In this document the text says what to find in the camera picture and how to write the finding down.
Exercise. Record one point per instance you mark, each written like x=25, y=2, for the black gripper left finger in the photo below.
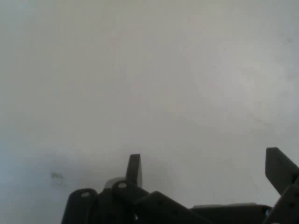
x=134, y=168

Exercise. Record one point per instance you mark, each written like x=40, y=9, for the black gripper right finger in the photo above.
x=279, y=170

